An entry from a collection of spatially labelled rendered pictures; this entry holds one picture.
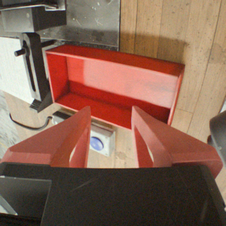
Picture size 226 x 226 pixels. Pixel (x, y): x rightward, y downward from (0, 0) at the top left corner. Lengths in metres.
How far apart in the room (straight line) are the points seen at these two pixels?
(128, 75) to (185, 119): 0.13
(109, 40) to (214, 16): 0.18
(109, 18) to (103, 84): 0.13
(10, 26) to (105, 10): 0.19
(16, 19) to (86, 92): 0.21
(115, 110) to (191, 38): 0.19
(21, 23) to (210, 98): 0.35
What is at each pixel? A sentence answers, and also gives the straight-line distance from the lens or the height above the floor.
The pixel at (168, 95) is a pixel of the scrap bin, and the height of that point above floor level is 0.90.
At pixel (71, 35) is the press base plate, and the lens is 0.39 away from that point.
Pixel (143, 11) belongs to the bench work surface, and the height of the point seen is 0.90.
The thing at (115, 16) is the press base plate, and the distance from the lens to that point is 0.33.
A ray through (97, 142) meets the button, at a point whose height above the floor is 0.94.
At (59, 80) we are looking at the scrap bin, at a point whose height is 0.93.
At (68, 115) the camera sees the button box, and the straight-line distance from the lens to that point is 0.49.
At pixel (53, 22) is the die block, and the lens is 0.37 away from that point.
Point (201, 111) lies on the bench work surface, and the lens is 0.33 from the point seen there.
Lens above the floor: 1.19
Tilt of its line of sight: 46 degrees down
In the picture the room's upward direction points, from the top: 135 degrees counter-clockwise
